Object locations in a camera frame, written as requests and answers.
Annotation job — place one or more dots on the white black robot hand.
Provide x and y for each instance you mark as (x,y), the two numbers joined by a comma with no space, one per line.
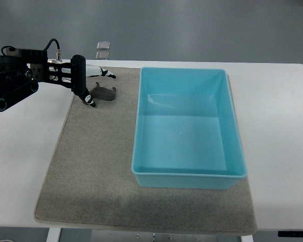
(93,71)

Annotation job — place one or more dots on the brown toy hippo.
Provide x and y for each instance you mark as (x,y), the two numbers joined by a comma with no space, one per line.
(103,93)

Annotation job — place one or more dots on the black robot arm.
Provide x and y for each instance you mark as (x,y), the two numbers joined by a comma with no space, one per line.
(21,71)

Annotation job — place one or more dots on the blue plastic box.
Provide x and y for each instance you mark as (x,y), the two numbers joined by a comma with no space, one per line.
(186,133)

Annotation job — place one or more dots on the upper clear floor plate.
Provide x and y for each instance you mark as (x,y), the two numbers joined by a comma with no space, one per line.
(103,45)

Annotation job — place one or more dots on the grey felt mat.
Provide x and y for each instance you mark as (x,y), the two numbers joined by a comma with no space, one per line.
(89,182)

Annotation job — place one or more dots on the black table control panel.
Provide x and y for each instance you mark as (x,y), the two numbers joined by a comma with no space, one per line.
(293,233)

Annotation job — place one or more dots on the white table leg frame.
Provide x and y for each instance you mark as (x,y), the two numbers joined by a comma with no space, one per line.
(54,236)

